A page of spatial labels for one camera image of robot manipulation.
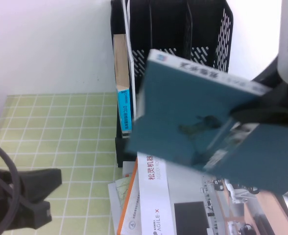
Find white paper with red letters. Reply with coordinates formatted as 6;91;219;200
107;181;124;235

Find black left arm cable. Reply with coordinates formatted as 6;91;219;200
0;139;21;221

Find map print booklet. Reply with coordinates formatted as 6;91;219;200
114;176;134;214

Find AgileX robotics brochure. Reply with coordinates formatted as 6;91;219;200
136;152;288;235

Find white book with orange stripe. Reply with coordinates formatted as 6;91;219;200
116;156;144;235

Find black perforated plastic book holder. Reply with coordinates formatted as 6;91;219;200
110;0;234;168

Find thin white booklet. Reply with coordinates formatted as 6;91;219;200
122;0;138;118

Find teal book with white spine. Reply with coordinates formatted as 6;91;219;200
124;48;288;197

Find cyan book with beige pages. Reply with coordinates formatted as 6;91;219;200
112;33;133;140

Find green checked tablecloth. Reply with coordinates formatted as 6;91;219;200
0;92;121;235

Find plain white booklet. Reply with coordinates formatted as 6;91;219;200
121;160;138;180

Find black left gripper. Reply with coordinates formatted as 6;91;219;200
0;165;63;231

